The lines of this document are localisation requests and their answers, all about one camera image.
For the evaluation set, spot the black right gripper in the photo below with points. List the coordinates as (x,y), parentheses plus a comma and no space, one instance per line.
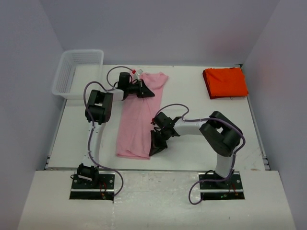
(157,146)

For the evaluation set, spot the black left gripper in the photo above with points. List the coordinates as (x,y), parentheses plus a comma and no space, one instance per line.
(143,91)

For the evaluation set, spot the pink t shirt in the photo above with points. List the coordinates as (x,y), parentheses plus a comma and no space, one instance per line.
(134,132)

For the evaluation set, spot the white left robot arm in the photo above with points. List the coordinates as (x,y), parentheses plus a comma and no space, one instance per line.
(98,108)

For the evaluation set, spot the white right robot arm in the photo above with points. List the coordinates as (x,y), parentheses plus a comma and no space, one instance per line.
(224,137)

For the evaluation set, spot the white plastic basket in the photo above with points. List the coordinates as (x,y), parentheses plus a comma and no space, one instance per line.
(75,70)

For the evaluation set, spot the orange folded t shirt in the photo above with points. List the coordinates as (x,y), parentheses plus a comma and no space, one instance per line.
(226,82)

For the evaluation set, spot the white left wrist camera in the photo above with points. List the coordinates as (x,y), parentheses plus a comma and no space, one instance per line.
(138,73)

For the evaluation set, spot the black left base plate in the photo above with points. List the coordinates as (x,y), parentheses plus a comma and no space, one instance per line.
(82,189)

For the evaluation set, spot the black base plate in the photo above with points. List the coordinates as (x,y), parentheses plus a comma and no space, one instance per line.
(82,189)
(228,190)

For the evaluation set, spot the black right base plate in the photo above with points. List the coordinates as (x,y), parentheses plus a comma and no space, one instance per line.
(228,190)

